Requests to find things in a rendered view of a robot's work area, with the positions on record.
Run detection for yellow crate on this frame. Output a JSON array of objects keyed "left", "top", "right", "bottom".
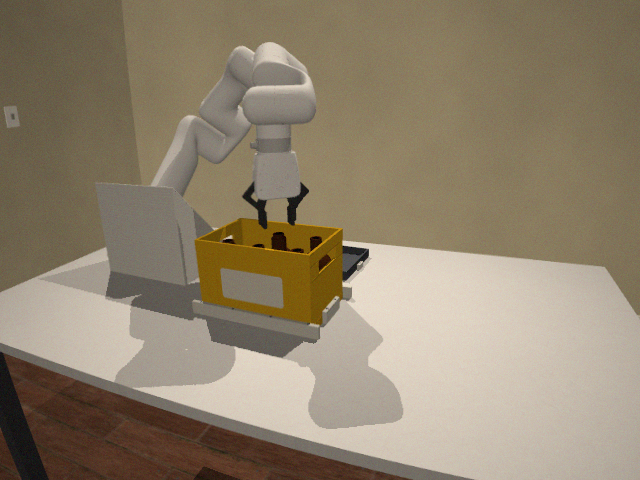
[{"left": 194, "top": 218, "right": 343, "bottom": 325}]

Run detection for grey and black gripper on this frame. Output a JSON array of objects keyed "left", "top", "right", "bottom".
[{"left": 242, "top": 150, "right": 309, "bottom": 229}]

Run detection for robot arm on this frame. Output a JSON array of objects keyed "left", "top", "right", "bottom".
[{"left": 150, "top": 42, "right": 316, "bottom": 197}]

